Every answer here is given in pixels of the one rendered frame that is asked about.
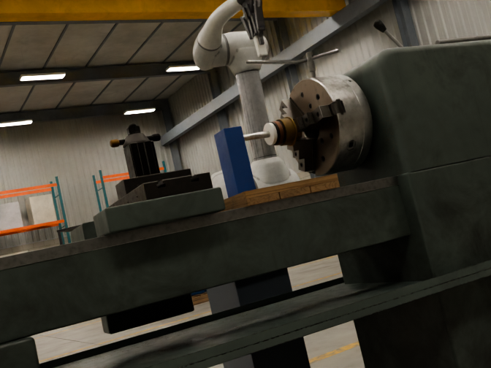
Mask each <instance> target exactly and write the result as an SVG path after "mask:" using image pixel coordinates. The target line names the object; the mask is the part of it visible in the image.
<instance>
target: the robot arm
mask: <svg viewBox="0 0 491 368"><path fill-rule="evenodd" d="M241 10H242V11H243V16H242V17H240V19H241V21H242V22H243V25H244V26H245V29H246V31H235V32H229V33H226V34H222V30H223V27H224V24H225V23H226V22H227V21H228V20H229V19H230V18H231V17H233V16H234V15H235V14H237V13H238V12H239V11H241ZM263 31H265V25H264V15H263V10H262V0H227V1H225V2H224V3H223V4H222V5H221V6H219V7H218V8H217V9H216V10H215V11H214V12H213V13H212V14H211V15H210V17H209V18H208V20H207V21H206V23H205V25H204V26H203V28H202V30H201V31H200V32H199V34H198V36H197V38H196V40H195V42H194V47H193V58H194V63H195V64H196V66H197V68H198V69H201V70H203V71H206V70H209V69H212V68H213V67H219V66H228V67H229V69H230V70H231V72H232V73H233V75H234V76H236V80H237V86H238V90H239V94H240V100H241V104H242V108H243V114H244V118H245V125H246V128H247V132H248V134H252V133H258V132H263V129H264V125H265V124H266V123H269V118H268V114H267V108H266V103H265V99H264V93H263V89H262V83H261V79H260V75H259V71H260V69H261V67H262V64H247V63H246V61H247V60H261V61H263V60H265V59H266V57H267V55H268V52H269V45H268V42H267V40H266V38H265V37H264V36H263ZM249 142H250V146H251V153H252V156H253V160H254V162H252V163H251V171H252V174H253V178H254V183H255V186H256V189H258V188H266V187H270V186H274V185H280V184H285V183H292V182H296V181H300V178H299V177H298V175H297V173H296V172H295V171H294V170H292V169H288V168H287V166H286V165H285V163H284V160H283V159H282V158H280V157H279V156H278V157H277V156H276V152H275V146H274V145H268V144H267V143H266V142H265V140H264V138H263V139H254V140H249ZM211 180H212V184H213V187H214V188H216V187H220V188H221V191H222V194H223V198H224V199H227V198H228V195H227V189H226V186H225V182H224V176H223V172H222V170H221V171H219V172H216V173H214V174H212V176H211Z"/></svg>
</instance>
